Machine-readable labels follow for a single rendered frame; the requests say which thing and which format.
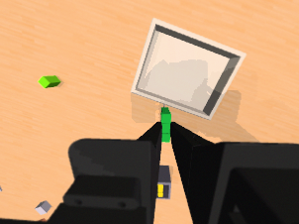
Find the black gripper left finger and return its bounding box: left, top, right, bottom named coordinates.
left=67, top=122, right=162, bottom=224

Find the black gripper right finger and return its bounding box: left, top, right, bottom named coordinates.
left=170, top=122, right=299, bottom=224

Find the small green block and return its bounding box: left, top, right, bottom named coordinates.
left=39, top=75, right=61, bottom=88

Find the green blade fuse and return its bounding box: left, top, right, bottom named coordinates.
left=160, top=104, right=171, bottom=143

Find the grey fuse block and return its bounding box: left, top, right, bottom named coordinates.
left=156, top=166, right=171, bottom=200

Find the small grey block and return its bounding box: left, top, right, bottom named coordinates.
left=35, top=200, right=51, bottom=215

